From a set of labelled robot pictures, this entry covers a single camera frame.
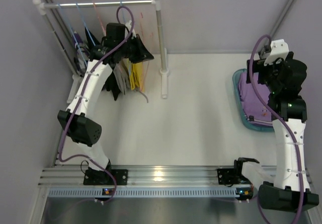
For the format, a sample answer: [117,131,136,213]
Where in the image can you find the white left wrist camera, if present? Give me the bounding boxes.
[125,20,136,38]

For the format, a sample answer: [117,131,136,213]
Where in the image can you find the black garment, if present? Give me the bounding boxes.
[85,29,121,101]

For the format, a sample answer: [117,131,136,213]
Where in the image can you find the yellow garment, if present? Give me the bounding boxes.
[129,62,145,92]

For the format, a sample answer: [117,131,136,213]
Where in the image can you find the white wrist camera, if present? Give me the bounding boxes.
[259,39,289,66]
[125,20,136,38]

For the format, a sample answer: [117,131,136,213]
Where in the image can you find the grey beige garment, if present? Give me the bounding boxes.
[113,61,131,95]

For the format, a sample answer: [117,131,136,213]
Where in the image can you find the teal transparent plastic basin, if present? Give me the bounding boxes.
[232,69,274,132]

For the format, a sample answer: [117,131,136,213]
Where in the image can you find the purple trousers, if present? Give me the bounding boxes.
[237,71,273,127]

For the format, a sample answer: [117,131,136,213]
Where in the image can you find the pink wire hanger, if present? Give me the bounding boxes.
[93,2,106,36]
[137,12,154,93]

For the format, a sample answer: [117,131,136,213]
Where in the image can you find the aluminium mounting rail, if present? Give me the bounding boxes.
[38,165,251,199]

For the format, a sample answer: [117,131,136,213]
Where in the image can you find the white clothes rack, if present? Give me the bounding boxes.
[32,0,170,99]

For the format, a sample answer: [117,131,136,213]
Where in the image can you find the purple white patterned garment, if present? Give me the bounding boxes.
[72,31,89,75]

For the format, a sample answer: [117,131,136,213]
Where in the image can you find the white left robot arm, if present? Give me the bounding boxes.
[57,21,154,173]

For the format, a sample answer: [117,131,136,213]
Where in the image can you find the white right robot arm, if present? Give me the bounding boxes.
[235,51,319,213]

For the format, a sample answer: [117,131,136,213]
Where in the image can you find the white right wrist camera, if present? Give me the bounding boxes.
[259,39,289,66]

